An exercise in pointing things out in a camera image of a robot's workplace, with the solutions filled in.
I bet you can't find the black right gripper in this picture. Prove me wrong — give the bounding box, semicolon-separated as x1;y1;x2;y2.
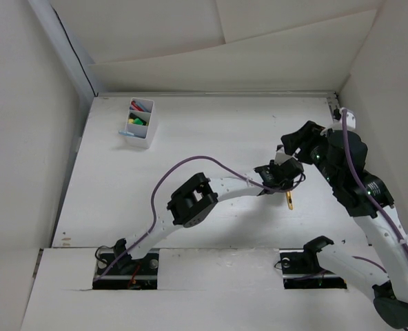
281;120;342;187

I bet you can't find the black marker green cap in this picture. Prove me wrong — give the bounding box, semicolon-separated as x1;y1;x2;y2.
134;119;145;126

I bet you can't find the blue clear pen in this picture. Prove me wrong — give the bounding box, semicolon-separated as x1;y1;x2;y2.
136;100;153;112

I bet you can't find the light blue pen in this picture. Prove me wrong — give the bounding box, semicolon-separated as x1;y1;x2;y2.
119;130;145;139

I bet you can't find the red gel pen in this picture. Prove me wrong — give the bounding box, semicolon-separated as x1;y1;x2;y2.
131;101;144;112

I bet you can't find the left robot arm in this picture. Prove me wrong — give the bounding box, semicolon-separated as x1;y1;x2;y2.
107;156;305;274

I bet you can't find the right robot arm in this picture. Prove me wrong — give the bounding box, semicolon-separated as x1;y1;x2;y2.
281;121;408;330

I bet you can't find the white three-compartment organizer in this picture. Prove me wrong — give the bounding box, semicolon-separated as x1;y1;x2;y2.
119;97;158;149

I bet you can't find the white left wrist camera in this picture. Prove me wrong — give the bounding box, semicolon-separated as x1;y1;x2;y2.
274;144;294;165

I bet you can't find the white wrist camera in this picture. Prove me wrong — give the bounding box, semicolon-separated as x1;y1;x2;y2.
274;144;294;165
325;108;356;132

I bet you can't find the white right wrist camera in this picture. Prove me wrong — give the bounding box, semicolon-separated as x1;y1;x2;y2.
325;108;356;132

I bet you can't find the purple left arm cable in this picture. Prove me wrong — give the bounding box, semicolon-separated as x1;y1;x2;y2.
92;154;307;285

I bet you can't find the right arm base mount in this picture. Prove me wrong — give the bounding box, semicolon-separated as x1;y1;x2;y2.
274;248;347;290

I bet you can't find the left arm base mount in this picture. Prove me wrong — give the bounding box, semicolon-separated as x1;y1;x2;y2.
92;246;159;290

